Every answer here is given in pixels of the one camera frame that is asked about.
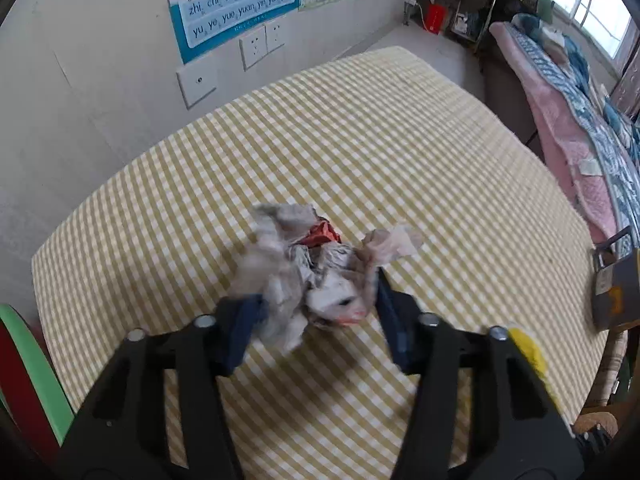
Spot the white red paper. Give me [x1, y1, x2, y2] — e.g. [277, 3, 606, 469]
[230, 204, 424, 351]

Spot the yellow medicine box wrapper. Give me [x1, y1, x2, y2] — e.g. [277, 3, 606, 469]
[506, 326, 562, 412]

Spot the green red trash bin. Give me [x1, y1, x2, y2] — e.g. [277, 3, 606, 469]
[1, 304, 74, 465]

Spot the dark cup yellow lid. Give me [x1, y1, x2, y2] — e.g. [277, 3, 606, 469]
[591, 226, 639, 332]

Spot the yellow checkered tablecloth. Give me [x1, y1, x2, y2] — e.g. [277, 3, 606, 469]
[30, 45, 609, 480]

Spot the bed with plaid quilt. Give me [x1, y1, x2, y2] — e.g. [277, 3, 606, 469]
[489, 13, 639, 254]

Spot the red bucket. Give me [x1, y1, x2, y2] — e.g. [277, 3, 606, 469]
[424, 3, 448, 35]

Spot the white wall outlet plate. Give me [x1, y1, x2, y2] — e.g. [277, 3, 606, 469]
[176, 56, 218, 110]

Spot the double wall socket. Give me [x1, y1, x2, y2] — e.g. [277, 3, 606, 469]
[240, 18, 288, 70]

